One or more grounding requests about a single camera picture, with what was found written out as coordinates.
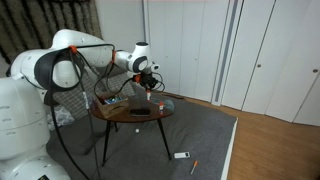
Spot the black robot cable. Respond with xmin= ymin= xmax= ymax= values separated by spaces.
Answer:
xmin=49 ymin=43 xmax=116 ymax=180

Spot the black case on table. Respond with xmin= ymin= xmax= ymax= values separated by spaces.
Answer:
xmin=129 ymin=109 xmax=151 ymax=117

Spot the orange tipped pen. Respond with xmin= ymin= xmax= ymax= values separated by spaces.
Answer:
xmin=190 ymin=160 xmax=198 ymax=175

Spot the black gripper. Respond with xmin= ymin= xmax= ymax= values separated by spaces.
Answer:
xmin=140 ymin=74 xmax=157 ymax=92

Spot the round wooden side table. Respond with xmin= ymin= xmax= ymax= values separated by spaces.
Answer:
xmin=90 ymin=98 xmax=173 ymax=163

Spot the grey mattress blanket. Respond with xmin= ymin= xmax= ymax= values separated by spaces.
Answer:
xmin=47 ymin=99 xmax=237 ymax=180

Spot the orange cap glue stick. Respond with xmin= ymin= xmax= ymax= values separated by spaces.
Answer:
xmin=146 ymin=90 xmax=151 ymax=101
xmin=159 ymin=102 xmax=164 ymax=111

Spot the plaid grey pillow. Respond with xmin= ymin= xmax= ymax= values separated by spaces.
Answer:
xmin=53 ymin=73 xmax=135 ymax=120

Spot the white remote control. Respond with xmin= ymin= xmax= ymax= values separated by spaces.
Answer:
xmin=174 ymin=152 xmax=190 ymax=159

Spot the cardboard box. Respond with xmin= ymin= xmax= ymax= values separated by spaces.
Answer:
xmin=96 ymin=95 xmax=129 ymax=118

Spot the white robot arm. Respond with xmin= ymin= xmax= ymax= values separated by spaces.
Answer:
xmin=0 ymin=29 xmax=151 ymax=180

